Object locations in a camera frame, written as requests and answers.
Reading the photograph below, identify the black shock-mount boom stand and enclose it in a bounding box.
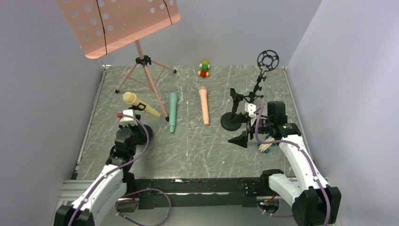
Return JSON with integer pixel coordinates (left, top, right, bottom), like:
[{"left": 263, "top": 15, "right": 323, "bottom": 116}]
[{"left": 244, "top": 49, "right": 279, "bottom": 104}]

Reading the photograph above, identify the pink music stand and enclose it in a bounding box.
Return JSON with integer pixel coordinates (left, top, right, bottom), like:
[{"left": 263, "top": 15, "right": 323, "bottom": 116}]
[{"left": 56, "top": 0, "right": 181, "bottom": 121}]

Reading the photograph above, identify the black mic stand with clip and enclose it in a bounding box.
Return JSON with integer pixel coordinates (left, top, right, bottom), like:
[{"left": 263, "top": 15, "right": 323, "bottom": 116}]
[{"left": 220, "top": 88, "right": 244, "bottom": 131}]

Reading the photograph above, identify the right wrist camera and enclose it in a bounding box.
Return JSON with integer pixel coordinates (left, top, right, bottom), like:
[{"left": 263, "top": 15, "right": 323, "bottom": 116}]
[{"left": 244, "top": 103, "right": 257, "bottom": 119}]

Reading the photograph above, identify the beige blue brick car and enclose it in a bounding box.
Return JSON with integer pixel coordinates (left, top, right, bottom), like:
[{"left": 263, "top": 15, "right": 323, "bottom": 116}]
[{"left": 257, "top": 134, "right": 277, "bottom": 153}]

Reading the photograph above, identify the pink toy microphone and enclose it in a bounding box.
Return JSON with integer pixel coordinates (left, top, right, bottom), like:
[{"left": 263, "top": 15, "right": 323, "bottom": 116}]
[{"left": 199, "top": 86, "right": 209, "bottom": 126}]

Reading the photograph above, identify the yellow toy microphone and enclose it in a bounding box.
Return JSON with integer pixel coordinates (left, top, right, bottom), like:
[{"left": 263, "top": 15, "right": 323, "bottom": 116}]
[{"left": 122, "top": 92, "right": 160, "bottom": 118}]

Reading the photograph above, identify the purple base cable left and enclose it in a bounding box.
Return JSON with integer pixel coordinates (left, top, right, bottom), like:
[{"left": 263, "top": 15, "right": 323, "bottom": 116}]
[{"left": 115, "top": 188, "right": 172, "bottom": 226}]

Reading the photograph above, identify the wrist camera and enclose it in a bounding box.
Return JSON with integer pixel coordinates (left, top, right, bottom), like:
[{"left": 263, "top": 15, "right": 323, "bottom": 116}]
[
  {"left": 244, "top": 103, "right": 257, "bottom": 119},
  {"left": 117, "top": 109, "right": 140, "bottom": 126}
]

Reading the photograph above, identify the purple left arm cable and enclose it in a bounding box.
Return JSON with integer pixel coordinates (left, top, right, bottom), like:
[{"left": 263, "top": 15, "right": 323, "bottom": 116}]
[{"left": 67, "top": 113, "right": 151, "bottom": 226}]

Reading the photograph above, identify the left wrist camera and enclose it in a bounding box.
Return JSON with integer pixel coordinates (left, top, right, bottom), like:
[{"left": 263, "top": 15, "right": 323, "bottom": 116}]
[{"left": 117, "top": 109, "right": 140, "bottom": 126}]

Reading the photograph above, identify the green toy microphone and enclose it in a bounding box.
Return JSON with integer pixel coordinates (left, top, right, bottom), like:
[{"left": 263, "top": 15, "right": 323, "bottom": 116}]
[{"left": 169, "top": 92, "right": 178, "bottom": 133}]

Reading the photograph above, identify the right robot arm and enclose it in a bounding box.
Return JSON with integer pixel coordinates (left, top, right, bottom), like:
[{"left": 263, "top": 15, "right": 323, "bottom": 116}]
[{"left": 229, "top": 101, "right": 342, "bottom": 226}]

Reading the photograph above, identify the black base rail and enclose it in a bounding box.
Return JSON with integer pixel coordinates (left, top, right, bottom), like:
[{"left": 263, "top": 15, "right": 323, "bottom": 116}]
[{"left": 119, "top": 177, "right": 274, "bottom": 210}]

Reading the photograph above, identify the green red brick car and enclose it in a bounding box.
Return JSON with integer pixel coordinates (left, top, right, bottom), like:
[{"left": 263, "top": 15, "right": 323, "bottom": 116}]
[{"left": 198, "top": 60, "right": 210, "bottom": 78}]

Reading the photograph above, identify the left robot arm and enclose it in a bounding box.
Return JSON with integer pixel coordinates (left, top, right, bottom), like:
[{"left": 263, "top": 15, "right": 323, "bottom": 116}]
[{"left": 53, "top": 125, "right": 152, "bottom": 226}]

